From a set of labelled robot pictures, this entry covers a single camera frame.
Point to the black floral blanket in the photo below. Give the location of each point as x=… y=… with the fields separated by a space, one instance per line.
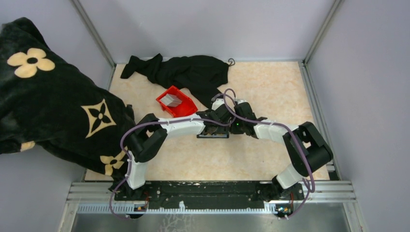
x=47 y=101

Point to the stack of silver cards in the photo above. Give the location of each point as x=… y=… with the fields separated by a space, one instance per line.
x=170 y=100

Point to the red plastic bin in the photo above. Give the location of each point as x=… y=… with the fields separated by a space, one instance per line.
x=186 y=108

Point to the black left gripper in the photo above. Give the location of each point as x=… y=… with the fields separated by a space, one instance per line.
x=224 y=129

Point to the black leather card holder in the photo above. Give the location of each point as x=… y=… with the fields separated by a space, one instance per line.
x=211 y=135

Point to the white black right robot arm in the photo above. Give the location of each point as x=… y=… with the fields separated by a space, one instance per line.
x=307 y=149

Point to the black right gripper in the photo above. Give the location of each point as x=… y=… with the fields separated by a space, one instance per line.
x=233 y=129

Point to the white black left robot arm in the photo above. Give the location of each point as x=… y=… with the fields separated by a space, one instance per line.
x=142 y=142

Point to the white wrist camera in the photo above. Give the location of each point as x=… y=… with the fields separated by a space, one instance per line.
x=241 y=102
x=218 y=102

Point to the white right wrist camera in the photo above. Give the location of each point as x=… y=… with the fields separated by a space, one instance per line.
x=241 y=102

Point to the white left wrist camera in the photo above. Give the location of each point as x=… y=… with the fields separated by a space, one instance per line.
x=218 y=102

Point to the black cloth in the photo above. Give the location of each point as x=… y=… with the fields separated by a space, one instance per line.
x=201 y=75

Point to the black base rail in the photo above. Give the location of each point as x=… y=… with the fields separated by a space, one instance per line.
x=208 y=195

